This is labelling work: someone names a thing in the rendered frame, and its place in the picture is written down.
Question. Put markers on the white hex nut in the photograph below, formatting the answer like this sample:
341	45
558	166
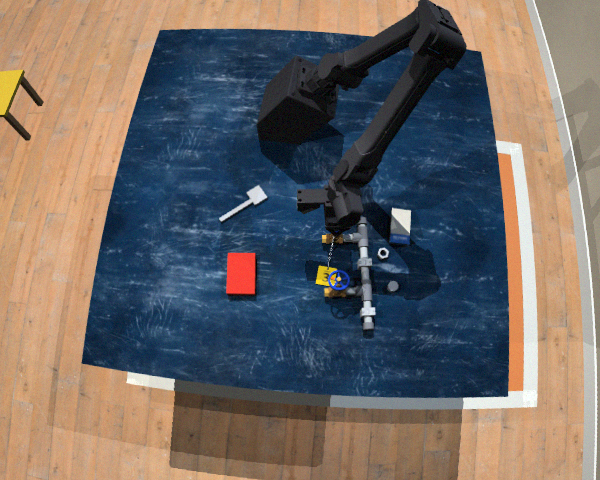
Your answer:
383	257

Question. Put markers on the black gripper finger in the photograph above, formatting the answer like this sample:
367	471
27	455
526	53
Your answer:
339	232

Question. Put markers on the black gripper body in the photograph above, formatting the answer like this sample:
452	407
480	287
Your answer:
331	222

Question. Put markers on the yellow tag with metal chain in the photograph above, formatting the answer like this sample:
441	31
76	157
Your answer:
324	272

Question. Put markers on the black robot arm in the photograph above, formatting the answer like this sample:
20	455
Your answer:
347	68

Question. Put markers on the red rectangular block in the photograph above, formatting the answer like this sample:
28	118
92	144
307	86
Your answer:
241	274

